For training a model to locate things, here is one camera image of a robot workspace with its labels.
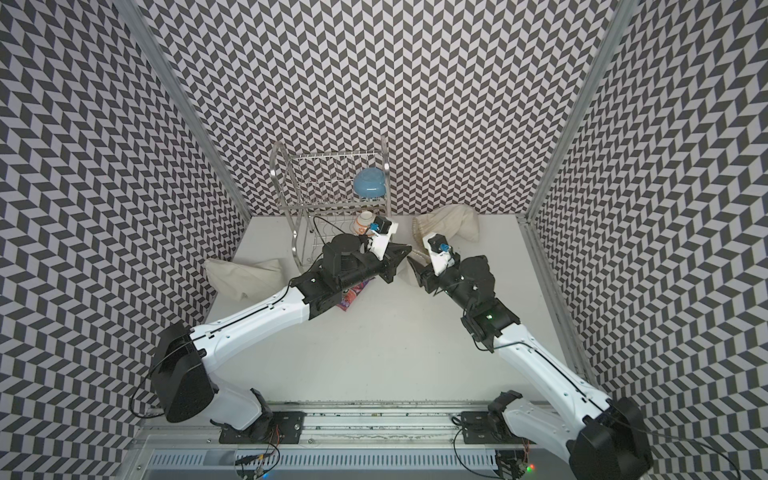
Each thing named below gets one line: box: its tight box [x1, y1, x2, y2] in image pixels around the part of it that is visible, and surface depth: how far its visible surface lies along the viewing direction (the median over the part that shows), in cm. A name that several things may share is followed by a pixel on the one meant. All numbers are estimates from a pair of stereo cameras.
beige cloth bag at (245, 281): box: [204, 258, 285, 302], surface depth 95 cm
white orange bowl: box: [356, 210, 376, 235], surface depth 107 cm
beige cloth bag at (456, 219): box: [411, 204, 480, 257], surface depth 107 cm
